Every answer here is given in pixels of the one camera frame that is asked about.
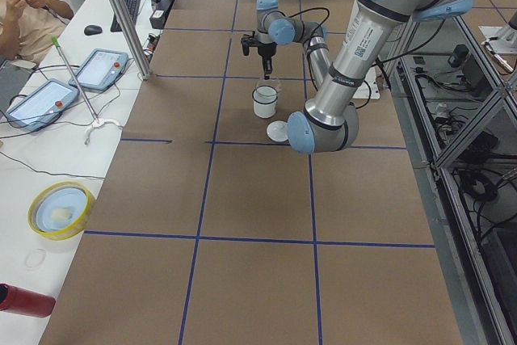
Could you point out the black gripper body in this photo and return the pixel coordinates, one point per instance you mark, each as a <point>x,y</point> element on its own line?
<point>266,51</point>

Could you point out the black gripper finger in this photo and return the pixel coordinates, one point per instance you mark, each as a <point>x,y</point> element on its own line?
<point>267,67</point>

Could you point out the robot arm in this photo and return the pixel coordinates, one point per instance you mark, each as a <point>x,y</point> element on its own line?
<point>329,120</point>

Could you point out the white enamel mug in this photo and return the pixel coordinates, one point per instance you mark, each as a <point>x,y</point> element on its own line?
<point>264,101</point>

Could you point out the far teach pendant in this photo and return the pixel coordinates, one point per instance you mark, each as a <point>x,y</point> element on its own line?
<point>101,69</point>

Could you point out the teach pendant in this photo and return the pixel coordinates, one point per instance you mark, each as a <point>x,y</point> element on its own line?
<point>43,106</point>
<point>101,69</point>

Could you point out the black computer mouse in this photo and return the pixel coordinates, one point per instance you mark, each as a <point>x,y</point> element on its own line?
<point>91,30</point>

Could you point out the near teach pendant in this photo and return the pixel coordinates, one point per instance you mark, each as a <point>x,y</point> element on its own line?
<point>43,106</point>

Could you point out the seated person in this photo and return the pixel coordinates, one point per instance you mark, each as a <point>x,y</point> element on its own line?
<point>28,26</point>

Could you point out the yellow tape roll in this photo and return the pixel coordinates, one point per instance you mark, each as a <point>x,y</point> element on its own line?
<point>61,211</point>

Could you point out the red bottle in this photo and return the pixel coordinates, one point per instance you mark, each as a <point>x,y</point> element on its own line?
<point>25,302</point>

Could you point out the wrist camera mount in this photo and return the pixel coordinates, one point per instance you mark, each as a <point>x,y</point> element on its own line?
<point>248,41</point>

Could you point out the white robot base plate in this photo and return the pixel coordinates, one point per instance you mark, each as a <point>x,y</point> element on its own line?
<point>369,89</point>

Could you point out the aluminium frame post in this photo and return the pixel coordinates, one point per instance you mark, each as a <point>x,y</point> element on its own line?
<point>131,37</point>

